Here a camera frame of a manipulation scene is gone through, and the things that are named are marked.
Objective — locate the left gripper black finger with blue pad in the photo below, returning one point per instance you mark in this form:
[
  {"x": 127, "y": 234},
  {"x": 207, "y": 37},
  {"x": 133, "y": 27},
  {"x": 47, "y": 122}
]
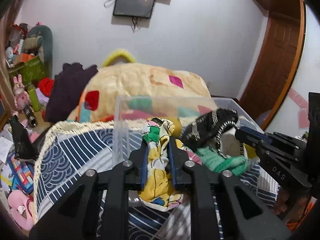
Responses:
[
  {"x": 221, "y": 206},
  {"x": 97, "y": 205}
]

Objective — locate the pink rabbit doll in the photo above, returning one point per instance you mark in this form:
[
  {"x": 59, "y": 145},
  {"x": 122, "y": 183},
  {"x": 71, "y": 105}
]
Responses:
[{"x": 21, "y": 97}]

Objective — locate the grey-green neck pillow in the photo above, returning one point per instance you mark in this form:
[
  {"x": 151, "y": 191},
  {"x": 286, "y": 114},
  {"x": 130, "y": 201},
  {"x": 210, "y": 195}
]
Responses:
[{"x": 39, "y": 40}]

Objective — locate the white sliding door with hearts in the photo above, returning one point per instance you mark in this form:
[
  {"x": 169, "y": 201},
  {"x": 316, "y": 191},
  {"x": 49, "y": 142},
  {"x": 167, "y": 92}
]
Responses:
[{"x": 292, "y": 117}]

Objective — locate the small black wall monitor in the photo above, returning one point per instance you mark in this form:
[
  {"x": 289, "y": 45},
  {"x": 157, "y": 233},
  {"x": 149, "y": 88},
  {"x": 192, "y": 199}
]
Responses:
[{"x": 134, "y": 8}]

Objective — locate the yellow green sponge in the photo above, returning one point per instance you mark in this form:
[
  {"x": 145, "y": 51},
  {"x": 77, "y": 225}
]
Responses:
[{"x": 178, "y": 126}]

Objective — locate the yellow plush arch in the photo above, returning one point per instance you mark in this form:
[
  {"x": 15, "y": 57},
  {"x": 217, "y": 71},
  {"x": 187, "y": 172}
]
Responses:
[{"x": 117, "y": 55}]

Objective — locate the green thermos bottle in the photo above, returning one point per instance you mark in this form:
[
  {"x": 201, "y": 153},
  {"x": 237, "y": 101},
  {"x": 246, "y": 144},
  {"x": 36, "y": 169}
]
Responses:
[{"x": 33, "y": 98}]

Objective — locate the red plush item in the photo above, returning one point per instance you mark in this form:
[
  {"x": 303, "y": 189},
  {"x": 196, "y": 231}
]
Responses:
[{"x": 46, "y": 86}]

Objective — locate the floral patterned cloth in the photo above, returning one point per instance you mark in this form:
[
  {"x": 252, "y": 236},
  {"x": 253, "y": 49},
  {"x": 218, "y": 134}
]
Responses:
[{"x": 158, "y": 192}]

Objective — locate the striped brown curtain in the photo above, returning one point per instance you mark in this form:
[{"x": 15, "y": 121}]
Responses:
[{"x": 9, "y": 12}]

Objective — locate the blue patterned tablecloth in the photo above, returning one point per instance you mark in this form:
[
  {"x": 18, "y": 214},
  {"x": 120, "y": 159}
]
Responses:
[{"x": 70, "y": 149}]

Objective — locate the white drawstring pouch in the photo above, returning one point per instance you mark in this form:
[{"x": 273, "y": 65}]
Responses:
[{"x": 230, "y": 146}]

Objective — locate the black cloth with chain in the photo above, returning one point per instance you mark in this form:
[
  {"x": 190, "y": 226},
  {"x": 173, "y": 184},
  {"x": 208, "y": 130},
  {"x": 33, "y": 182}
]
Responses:
[{"x": 208, "y": 129}]

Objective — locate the pink plush toy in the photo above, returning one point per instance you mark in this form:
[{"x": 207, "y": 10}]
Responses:
[{"x": 20, "y": 209}]

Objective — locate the person's hand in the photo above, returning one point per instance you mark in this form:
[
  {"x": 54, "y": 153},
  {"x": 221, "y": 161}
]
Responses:
[{"x": 280, "y": 205}]

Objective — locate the black flashlight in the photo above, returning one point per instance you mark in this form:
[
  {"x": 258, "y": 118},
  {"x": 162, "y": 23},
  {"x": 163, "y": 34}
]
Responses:
[{"x": 32, "y": 120}]

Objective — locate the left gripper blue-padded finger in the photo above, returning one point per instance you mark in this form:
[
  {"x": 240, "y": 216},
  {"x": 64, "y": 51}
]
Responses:
[{"x": 250, "y": 136}]

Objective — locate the clear plastic storage bin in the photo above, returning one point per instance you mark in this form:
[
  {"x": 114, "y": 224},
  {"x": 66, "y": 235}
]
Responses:
[{"x": 186, "y": 110}]

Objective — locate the brown wooden door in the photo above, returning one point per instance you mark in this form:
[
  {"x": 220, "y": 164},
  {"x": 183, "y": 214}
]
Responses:
[{"x": 275, "y": 68}]

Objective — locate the dark purple garment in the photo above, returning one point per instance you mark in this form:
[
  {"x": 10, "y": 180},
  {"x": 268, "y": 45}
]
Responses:
[{"x": 67, "y": 89}]

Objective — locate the green storage box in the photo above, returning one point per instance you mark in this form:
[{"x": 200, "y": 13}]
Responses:
[{"x": 32, "y": 70}]

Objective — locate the beige patchwork blanket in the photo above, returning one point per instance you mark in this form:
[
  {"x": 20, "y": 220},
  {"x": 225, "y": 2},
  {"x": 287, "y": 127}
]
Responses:
[{"x": 98, "y": 99}]

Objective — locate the green knitted glove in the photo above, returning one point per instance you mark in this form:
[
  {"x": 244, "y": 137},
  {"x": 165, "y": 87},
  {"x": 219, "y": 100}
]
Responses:
[{"x": 217, "y": 162}]

